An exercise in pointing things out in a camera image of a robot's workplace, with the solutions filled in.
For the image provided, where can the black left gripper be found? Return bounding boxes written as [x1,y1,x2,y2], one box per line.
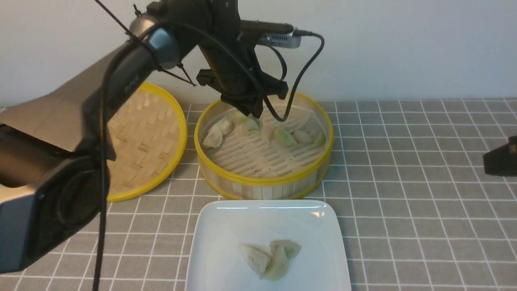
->
[196,0,289,118]

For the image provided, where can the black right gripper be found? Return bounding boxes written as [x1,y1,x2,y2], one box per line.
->
[483,136,517,177]

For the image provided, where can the pink-white dumpling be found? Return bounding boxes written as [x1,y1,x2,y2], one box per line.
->
[292,130,313,144]

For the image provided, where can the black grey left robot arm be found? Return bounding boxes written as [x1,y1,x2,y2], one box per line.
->
[1,0,295,273]

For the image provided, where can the white square plate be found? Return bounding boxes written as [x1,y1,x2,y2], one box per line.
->
[185,200,352,291]

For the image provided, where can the green-white dumpling plate rear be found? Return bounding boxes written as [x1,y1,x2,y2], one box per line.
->
[270,240,302,259]

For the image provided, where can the white dumpling on plate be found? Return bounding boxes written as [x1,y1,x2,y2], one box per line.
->
[240,245,271,276]

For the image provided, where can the pale green dumpling on plate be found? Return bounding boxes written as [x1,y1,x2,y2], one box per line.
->
[260,246,289,282]

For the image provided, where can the white dumpling steamer centre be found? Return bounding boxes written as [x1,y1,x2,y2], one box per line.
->
[242,118,260,131]

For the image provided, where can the white dumpling steamer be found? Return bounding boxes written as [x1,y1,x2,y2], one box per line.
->
[202,118,234,148]
[242,118,260,131]

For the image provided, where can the pinkish dumpling steamer centre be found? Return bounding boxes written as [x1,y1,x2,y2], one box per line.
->
[261,124,276,144]

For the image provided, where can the white dumpling steamer left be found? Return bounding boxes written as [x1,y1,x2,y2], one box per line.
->
[202,118,234,148]

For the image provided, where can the green dumpling steamer centre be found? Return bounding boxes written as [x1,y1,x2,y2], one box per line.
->
[273,127,298,148]

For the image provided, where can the bamboo steamer basket yellow rim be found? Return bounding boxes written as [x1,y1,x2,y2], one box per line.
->
[194,93,334,200]

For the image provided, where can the green dumpling steamer right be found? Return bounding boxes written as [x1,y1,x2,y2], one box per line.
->
[313,131,327,148]

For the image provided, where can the grey checked tablecloth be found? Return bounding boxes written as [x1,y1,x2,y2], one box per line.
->
[0,98,517,291]

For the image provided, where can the bamboo steamer lid yellow rim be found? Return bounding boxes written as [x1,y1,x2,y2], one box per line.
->
[107,83,188,202]

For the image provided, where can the black camera cable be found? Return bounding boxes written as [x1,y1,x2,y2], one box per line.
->
[92,20,325,291]

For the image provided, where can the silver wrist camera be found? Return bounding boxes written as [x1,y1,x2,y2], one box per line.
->
[240,20,301,49]

